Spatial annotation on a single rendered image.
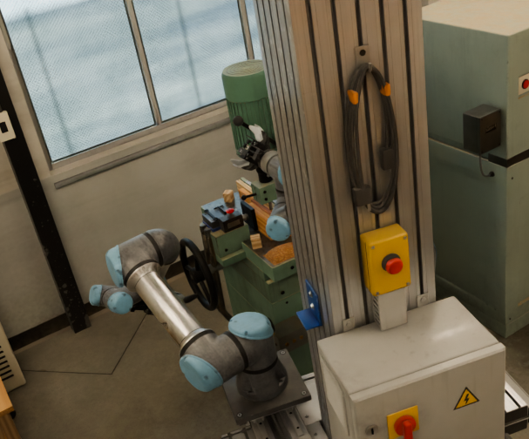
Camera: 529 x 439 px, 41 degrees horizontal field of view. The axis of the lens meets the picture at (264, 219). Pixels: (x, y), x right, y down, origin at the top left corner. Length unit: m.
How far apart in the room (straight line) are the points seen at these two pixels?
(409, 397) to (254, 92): 1.26
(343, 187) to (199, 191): 2.65
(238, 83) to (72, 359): 1.94
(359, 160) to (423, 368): 0.44
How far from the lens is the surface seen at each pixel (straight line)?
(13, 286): 3.84
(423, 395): 1.51
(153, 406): 3.38
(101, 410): 3.46
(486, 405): 1.62
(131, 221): 3.90
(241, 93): 2.40
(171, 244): 2.16
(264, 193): 2.60
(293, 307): 2.65
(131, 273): 2.08
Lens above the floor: 2.24
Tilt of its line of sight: 29 degrees down
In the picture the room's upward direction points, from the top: 10 degrees counter-clockwise
